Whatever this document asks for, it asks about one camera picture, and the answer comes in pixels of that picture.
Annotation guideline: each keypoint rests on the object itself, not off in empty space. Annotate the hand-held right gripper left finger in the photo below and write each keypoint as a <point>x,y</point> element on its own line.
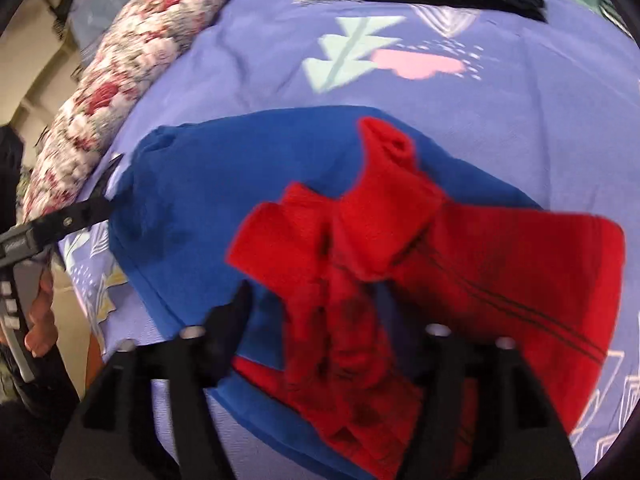
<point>232,322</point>

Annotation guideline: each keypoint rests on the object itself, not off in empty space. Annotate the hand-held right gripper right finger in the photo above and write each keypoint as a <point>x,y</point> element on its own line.
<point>436,360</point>

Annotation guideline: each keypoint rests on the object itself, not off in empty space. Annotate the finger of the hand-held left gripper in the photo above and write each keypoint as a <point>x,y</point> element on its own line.
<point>75,215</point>

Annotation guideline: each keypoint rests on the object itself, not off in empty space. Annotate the red and blue pants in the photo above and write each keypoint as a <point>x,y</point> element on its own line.
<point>200,210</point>

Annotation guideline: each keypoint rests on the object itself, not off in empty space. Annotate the person's left hand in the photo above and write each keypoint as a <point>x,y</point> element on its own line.
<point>40,320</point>

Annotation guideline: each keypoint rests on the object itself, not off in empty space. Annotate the red floral pillow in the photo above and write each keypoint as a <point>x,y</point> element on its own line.
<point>125,70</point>

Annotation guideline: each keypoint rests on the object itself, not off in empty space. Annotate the grey-blue checked cloth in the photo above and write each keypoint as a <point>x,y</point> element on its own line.
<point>100,5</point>

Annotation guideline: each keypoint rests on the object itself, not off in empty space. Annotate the purple printed bed sheet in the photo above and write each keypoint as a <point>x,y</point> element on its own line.
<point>525,110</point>

